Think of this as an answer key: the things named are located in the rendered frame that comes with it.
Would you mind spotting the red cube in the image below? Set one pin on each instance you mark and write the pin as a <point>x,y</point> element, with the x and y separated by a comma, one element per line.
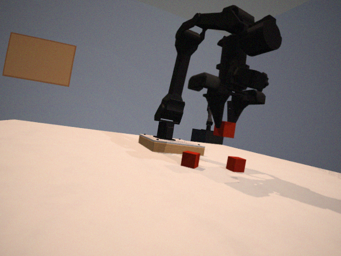
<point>236,164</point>
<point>190,159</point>
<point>227,130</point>

